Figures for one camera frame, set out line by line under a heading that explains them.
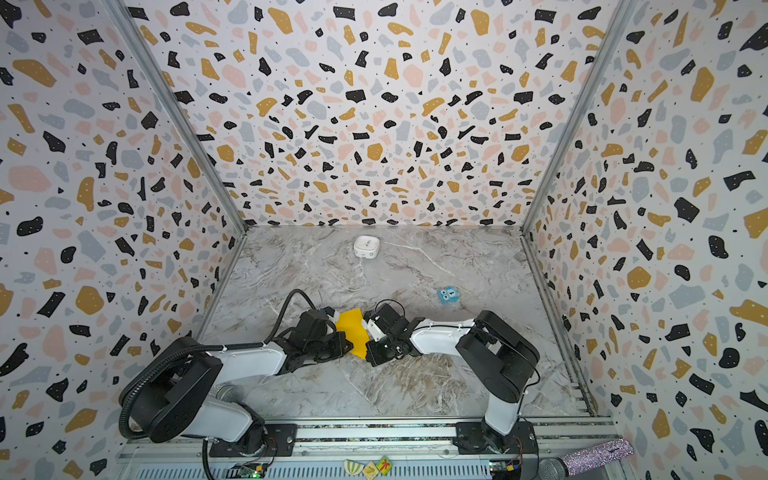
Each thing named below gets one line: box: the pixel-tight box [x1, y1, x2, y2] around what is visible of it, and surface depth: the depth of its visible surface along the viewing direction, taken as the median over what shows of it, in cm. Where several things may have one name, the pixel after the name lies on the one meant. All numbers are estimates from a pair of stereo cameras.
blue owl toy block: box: [438, 286, 461, 304], surface depth 102 cm
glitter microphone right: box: [539, 438, 634, 480], surface depth 70 cm
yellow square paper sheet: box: [335, 308, 370, 359], surface depth 93 cm
